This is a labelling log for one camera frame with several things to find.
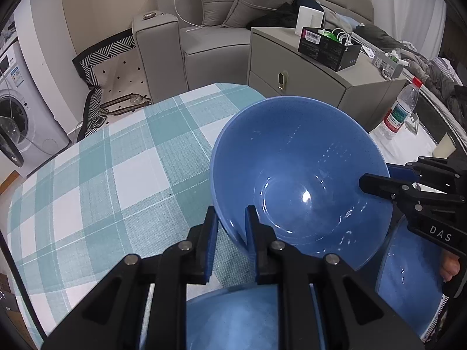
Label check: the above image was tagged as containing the grey rumpled blanket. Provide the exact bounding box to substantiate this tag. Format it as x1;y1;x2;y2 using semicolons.
325;9;467;125

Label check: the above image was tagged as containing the clear water bottle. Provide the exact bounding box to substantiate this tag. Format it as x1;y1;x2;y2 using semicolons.
376;76;424;141

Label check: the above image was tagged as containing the blue bowl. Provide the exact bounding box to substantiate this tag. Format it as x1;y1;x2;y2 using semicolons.
375;216;446;338
140;284;325;350
210;96;395;272

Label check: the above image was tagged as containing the white charging cable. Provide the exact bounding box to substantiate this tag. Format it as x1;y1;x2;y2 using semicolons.
173;0;203;32

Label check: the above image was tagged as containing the white washing machine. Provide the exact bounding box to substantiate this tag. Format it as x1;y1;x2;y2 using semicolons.
0;18;72;177

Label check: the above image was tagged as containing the grey sofa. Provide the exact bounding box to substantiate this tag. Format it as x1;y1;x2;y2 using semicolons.
132;0;374;103

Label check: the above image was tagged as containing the dark clothing pile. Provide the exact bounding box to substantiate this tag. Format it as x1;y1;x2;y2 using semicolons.
246;0;325;32

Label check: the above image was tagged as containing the person's right hand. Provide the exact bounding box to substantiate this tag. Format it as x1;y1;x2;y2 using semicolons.
440;253;462;284

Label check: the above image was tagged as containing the white side table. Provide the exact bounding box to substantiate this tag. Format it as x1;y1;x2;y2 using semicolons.
368;117;453;179

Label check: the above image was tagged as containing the grey power strip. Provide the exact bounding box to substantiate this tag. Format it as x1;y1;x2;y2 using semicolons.
372;49;407;79

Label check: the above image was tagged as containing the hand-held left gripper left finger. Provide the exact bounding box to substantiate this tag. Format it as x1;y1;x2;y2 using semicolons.
42;205;219;350

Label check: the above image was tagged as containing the grey nightstand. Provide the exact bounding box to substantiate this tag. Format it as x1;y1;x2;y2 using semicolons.
247;26;407;128

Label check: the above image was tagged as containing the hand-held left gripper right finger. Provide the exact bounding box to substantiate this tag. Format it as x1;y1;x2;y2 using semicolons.
244;205;426;350

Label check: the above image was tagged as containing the white box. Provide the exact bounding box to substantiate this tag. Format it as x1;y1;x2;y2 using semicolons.
295;5;325;37

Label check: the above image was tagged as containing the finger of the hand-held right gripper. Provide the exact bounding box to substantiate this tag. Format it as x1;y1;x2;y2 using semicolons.
358;173;467;209
386;156;467;195

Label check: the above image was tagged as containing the white cable bundle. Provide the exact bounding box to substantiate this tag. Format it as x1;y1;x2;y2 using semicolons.
321;27;353;46

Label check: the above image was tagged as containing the black box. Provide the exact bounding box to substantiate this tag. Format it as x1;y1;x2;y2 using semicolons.
297;27;362;72

